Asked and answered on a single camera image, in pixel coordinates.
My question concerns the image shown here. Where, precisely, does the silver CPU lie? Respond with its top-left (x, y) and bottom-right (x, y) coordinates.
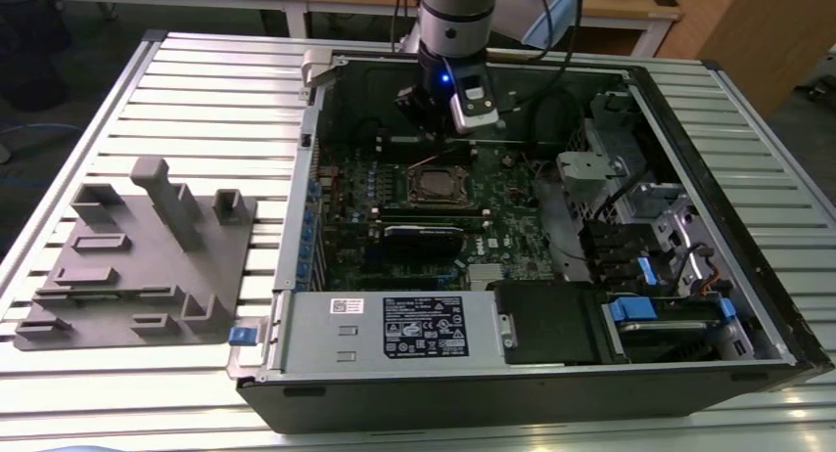
top-left (421, 171), bottom-right (457, 193)

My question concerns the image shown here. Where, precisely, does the metal socket cover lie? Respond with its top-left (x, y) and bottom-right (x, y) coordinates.
top-left (407, 166), bottom-right (470, 204)

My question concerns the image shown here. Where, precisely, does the metal drive cage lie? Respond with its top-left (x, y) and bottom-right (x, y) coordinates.
top-left (560, 90), bottom-right (663, 224)

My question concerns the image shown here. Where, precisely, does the green motherboard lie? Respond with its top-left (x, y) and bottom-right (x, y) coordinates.
top-left (313, 138), bottom-right (570, 293)

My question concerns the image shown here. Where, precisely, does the black graphics card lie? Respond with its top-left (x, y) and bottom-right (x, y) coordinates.
top-left (381, 221), bottom-right (468, 278)

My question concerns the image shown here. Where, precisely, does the wooden cabinet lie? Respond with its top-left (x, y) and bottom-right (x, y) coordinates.
top-left (659, 0), bottom-right (836, 115)

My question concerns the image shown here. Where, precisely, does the hard disk in blue carrier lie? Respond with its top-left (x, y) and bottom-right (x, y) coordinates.
top-left (604, 294), bottom-right (740, 363)

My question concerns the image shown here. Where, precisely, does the grey power supply unit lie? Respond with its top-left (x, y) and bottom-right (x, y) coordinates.
top-left (277, 290), bottom-right (510, 373)

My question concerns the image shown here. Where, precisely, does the grey parts rack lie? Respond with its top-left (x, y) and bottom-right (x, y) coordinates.
top-left (12, 157), bottom-right (261, 351)

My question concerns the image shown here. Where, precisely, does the office chair base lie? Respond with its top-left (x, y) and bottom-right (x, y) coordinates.
top-left (793, 50), bottom-right (836, 104)

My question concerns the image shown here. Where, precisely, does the black PC case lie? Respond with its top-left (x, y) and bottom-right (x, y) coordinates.
top-left (225, 48), bottom-right (836, 436)

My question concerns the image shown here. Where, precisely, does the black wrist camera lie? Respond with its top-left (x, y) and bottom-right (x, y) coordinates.
top-left (393, 86), bottom-right (428, 116)

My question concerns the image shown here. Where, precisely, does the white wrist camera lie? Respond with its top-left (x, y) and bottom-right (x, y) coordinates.
top-left (448, 74), bottom-right (502, 134)

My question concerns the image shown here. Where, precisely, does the silver metal bracket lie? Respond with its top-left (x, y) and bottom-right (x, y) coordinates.
top-left (558, 151), bottom-right (632, 182)

